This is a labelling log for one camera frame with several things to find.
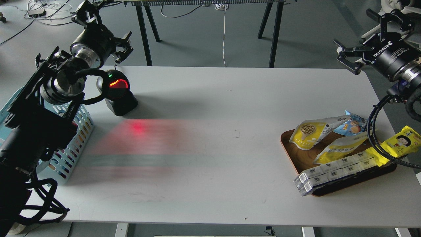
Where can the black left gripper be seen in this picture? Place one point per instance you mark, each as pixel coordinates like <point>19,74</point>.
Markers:
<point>96,43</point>

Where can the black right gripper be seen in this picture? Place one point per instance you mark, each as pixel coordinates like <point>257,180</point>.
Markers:
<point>387,53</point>

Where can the yellow white snack pouch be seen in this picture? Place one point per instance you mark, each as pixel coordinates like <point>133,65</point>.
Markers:
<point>310,132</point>

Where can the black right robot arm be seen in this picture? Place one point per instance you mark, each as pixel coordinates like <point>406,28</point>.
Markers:
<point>406,89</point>

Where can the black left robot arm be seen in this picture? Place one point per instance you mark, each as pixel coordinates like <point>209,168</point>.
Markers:
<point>41,117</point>

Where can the blue snack packet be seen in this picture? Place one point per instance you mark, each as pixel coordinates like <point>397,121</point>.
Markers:
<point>353,126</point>

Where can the yellow cartoon snack bag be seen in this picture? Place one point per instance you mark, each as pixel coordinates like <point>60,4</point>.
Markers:
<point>405,142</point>

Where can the snacks inside basket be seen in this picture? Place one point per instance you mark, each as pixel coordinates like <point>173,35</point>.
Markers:
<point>64,161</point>

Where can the light blue plastic basket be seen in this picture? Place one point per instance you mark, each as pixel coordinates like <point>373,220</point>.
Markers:
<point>82,115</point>

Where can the white office chair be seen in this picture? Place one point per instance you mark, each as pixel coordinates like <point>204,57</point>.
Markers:
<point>396,16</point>

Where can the black barcode scanner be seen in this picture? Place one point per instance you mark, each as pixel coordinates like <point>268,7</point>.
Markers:
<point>119,99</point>

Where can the yellow white flat pouch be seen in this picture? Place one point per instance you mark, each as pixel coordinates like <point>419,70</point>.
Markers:
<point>340,148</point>

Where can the clear wrapped box pack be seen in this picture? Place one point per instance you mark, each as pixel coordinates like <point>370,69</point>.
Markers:
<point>334,175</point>

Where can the brown wooden tray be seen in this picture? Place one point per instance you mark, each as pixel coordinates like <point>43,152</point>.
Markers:
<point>303,159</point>

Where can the tape roll on floor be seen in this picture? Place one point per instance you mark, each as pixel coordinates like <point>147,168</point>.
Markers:
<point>16,228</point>

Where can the black trestle table frame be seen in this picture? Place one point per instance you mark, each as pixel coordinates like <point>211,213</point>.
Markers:
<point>189,35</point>

